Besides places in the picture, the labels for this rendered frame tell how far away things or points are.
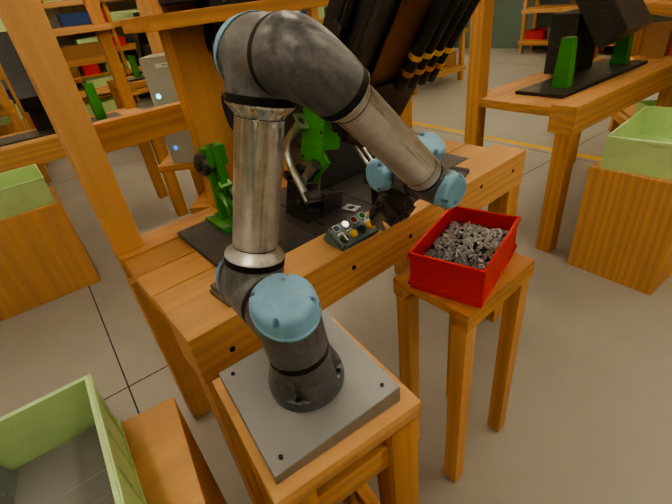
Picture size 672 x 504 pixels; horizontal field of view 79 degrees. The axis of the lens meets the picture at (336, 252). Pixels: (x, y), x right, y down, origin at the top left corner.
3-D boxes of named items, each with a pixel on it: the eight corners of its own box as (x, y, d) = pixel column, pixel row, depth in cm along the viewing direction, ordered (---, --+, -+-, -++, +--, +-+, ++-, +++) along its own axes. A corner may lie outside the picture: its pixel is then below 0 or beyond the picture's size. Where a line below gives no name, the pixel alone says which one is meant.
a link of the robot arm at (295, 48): (327, -16, 47) (480, 176, 82) (278, -11, 55) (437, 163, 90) (277, 73, 48) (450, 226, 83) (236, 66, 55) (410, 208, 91)
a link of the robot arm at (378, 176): (397, 167, 83) (434, 154, 88) (361, 155, 90) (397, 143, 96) (396, 203, 87) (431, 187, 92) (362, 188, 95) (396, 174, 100)
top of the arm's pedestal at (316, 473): (422, 414, 81) (422, 401, 79) (278, 517, 68) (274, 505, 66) (334, 328, 105) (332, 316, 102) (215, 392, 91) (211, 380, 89)
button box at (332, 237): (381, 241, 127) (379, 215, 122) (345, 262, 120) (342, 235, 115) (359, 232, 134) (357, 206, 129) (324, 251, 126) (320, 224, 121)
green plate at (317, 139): (340, 165, 136) (346, 98, 127) (321, 166, 131) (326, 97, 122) (319, 158, 144) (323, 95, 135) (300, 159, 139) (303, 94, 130)
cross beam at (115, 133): (384, 73, 196) (383, 52, 191) (102, 154, 130) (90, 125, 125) (377, 72, 199) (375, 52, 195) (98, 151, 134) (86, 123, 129)
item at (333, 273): (522, 183, 177) (527, 149, 169) (206, 386, 101) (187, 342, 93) (492, 176, 186) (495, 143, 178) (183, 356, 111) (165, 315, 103)
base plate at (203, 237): (468, 162, 169) (469, 157, 168) (236, 284, 114) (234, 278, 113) (393, 145, 198) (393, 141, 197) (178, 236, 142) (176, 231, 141)
